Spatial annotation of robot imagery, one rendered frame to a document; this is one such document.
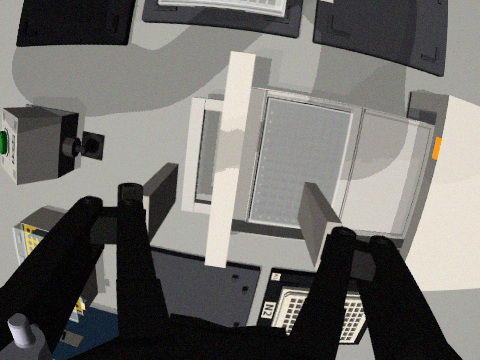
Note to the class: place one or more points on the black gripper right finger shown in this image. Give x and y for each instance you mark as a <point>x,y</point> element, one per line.
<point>400,322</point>

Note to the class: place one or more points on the grey bench mat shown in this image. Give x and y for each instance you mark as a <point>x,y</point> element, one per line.
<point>140,95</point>

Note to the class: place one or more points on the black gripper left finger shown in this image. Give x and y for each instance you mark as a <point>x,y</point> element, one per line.
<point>38,299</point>

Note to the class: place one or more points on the blue open-top bin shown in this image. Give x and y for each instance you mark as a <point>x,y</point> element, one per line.
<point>95,328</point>

